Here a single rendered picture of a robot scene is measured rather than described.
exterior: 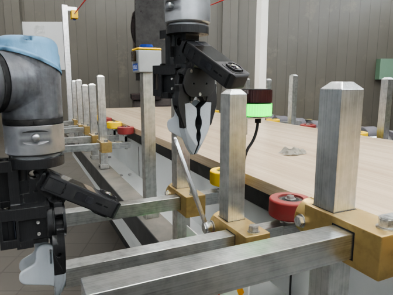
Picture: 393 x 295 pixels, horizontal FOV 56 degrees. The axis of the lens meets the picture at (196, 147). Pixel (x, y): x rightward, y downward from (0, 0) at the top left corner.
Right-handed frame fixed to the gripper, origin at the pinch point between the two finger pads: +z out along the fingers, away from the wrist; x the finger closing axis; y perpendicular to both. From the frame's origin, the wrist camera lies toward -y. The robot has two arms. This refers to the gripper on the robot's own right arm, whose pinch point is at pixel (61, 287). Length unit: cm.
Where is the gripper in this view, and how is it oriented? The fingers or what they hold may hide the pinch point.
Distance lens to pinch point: 61.9
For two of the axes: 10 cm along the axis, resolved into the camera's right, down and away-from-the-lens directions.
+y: -9.1, 0.7, -4.1
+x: 4.2, 1.6, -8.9
